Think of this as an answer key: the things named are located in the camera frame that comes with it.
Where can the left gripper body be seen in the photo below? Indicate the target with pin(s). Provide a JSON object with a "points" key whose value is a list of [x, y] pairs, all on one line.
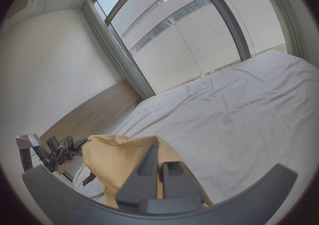
{"points": [[74, 152]]}

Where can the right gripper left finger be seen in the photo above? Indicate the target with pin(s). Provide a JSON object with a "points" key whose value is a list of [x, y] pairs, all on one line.
{"points": [[142, 181]]}

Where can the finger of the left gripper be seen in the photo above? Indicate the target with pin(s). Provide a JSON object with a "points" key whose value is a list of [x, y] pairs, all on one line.
{"points": [[81, 143]]}

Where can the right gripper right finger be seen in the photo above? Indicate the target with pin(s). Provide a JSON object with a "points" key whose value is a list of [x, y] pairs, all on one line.
{"points": [[182, 184]]}

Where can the tan shorts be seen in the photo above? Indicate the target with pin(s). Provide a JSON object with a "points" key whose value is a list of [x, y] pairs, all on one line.
{"points": [[119, 159]]}

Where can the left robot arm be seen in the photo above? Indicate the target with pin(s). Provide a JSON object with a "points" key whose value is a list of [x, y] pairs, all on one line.
{"points": [[47, 159]]}

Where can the bed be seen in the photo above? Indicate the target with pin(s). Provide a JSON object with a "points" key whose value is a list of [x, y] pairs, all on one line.
{"points": [[224, 119]]}

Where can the brown garment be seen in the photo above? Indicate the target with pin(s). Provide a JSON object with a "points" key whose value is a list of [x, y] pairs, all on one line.
{"points": [[88, 179]]}

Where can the pale blue garment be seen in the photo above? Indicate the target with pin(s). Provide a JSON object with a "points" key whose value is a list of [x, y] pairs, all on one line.
{"points": [[84, 186]]}

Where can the grey-green curtain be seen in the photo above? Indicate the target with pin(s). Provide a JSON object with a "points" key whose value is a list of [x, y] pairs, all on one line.
{"points": [[286, 7], [117, 52]]}

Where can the window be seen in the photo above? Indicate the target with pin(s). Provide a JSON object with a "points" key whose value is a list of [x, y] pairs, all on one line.
{"points": [[199, 32]]}

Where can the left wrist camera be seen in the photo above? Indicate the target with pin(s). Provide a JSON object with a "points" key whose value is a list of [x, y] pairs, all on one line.
{"points": [[69, 141]]}

